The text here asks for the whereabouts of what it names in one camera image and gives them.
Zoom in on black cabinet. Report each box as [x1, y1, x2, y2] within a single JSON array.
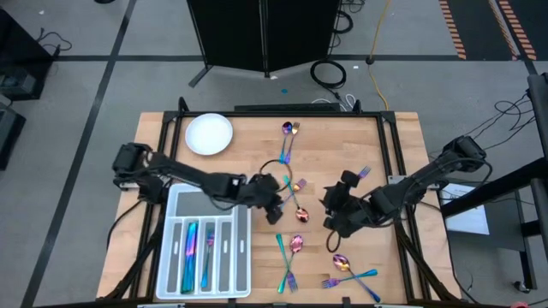
[[0, 8, 56, 102]]

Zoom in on white paper sheet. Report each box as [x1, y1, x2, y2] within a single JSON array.
[[439, 183, 491, 235]]

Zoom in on black cable bundle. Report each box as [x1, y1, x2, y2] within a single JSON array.
[[429, 87, 539, 156]]

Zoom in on black aluminium table frame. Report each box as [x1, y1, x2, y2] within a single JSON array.
[[100, 96, 463, 305]]

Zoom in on black mat orange striped edges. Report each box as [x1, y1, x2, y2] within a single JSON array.
[[438, 0, 539, 62]]

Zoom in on white cable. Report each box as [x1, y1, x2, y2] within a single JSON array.
[[311, 92, 358, 112]]

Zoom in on black coiled cable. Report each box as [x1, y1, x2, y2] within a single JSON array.
[[308, 58, 348, 91], [331, 9, 354, 35]]

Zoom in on grey equipment box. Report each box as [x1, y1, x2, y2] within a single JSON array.
[[0, 73, 36, 96]]

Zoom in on black folding partition screen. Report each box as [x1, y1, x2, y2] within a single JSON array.
[[186, 0, 343, 89]]

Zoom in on black floor cable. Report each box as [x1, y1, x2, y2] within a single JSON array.
[[36, 27, 73, 56]]

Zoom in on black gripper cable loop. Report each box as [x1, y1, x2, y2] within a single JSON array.
[[259, 158, 295, 193]]

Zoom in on white round plate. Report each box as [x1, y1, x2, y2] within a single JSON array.
[[184, 112, 235, 157]]

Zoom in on long black bar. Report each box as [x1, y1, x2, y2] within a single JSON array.
[[234, 103, 342, 113]]

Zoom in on iridescent purple utensil handle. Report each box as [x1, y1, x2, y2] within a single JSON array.
[[190, 221, 200, 292]]

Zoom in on black metal stand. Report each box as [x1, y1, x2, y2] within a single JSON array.
[[439, 71, 548, 294]]

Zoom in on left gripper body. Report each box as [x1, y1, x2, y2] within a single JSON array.
[[237, 173, 286, 227]]

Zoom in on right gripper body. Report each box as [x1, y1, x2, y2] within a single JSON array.
[[336, 169, 387, 239]]

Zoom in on black box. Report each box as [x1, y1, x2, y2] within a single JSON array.
[[0, 104, 27, 171]]

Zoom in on white cutlery tray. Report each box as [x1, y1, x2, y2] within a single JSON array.
[[154, 181, 253, 300]]

